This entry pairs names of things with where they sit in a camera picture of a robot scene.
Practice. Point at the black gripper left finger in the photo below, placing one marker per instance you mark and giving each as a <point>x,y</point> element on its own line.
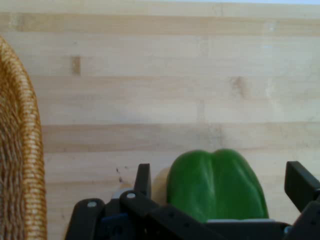
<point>150,220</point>

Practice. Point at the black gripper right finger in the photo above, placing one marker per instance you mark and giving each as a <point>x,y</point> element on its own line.
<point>305,190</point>

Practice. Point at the pale yellow round produce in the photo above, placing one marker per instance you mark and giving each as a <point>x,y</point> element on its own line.
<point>160,185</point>

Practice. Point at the green bell pepper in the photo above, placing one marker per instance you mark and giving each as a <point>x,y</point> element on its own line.
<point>215,187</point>

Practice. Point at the light wooden cutting board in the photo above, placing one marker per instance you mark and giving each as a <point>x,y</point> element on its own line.
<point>160,87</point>

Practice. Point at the woven wicker basket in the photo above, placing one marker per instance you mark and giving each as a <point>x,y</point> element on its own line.
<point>25,150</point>

